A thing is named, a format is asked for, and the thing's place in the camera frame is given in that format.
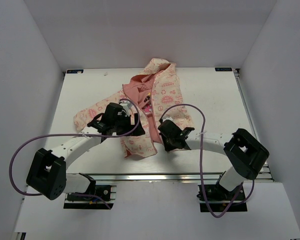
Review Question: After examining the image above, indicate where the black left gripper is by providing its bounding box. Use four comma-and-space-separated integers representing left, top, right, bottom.
112, 113, 145, 137

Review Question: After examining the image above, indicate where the pink and cream printed jacket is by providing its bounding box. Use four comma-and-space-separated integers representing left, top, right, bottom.
73, 58, 194, 158

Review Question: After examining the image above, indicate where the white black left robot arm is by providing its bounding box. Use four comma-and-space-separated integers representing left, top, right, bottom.
26, 98, 145, 200

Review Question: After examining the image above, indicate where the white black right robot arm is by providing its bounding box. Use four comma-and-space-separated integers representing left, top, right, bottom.
158, 119, 270, 200

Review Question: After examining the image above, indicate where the blue label sticker left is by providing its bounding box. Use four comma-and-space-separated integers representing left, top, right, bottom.
66, 69, 84, 74

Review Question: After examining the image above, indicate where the blue label sticker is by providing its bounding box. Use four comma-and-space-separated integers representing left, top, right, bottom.
214, 67, 233, 72
66, 69, 84, 74

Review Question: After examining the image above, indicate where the blue label sticker right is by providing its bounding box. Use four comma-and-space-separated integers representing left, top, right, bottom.
214, 67, 233, 72

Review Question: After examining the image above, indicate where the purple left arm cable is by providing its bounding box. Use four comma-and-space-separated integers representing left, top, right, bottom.
9, 98, 141, 210

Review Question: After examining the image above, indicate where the aluminium table edge rail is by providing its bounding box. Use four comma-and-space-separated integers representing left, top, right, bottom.
67, 172, 275, 183

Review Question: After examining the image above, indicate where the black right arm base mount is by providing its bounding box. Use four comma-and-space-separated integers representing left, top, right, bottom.
196, 184, 248, 214

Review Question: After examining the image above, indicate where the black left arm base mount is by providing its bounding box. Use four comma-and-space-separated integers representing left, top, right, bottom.
63, 185, 117, 210

